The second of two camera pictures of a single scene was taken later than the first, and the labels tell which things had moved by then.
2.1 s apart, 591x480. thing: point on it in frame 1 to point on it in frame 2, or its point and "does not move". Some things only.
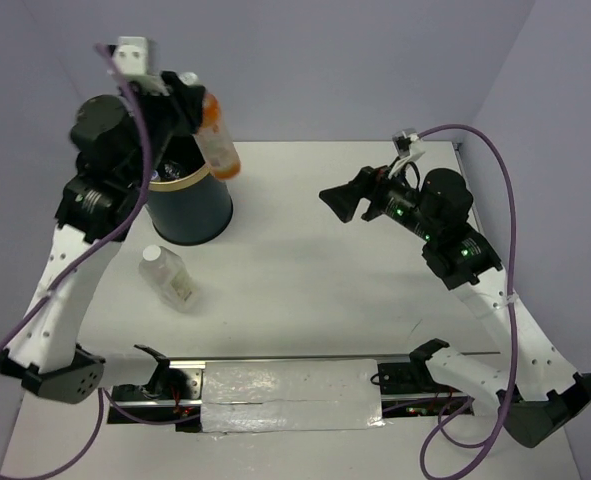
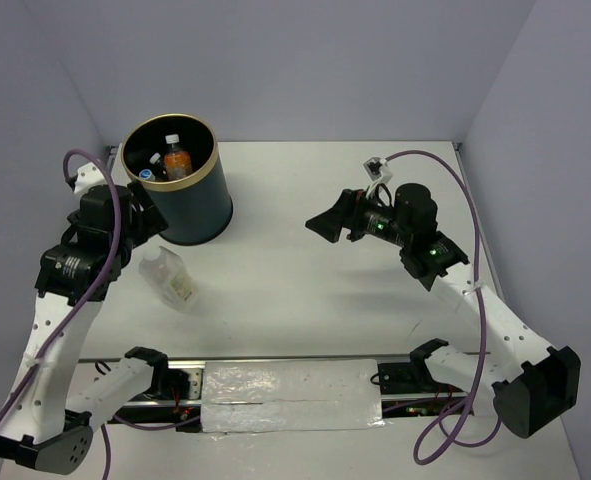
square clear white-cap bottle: x=167 y=274 does not move
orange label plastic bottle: x=215 y=140 to x=178 y=162
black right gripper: x=370 y=183 to x=348 y=212
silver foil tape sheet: x=330 y=394 does not move
